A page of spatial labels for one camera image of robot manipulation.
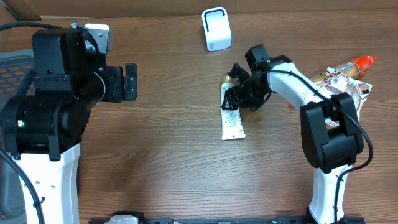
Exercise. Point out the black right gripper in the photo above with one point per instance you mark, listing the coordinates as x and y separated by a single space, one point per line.
237 98

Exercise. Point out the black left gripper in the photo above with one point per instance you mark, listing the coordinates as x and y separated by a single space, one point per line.
117 93

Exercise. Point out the white shampoo tube gold cap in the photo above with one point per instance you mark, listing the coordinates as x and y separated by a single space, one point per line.
231 123

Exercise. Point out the beige cookie pouch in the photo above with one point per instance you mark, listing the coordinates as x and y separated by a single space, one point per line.
337 82

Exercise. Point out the orange spaghetti package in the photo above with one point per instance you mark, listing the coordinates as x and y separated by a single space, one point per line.
355 69

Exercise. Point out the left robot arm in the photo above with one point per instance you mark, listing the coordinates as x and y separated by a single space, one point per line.
44 122

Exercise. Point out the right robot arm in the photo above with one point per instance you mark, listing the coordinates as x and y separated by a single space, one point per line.
330 132

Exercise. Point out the white barcode scanner stand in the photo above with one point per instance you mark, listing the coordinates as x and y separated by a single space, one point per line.
216 28

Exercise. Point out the grey plastic shopping basket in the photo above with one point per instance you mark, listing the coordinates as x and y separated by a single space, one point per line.
14 68

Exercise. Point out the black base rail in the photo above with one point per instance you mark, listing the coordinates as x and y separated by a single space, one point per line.
141 219

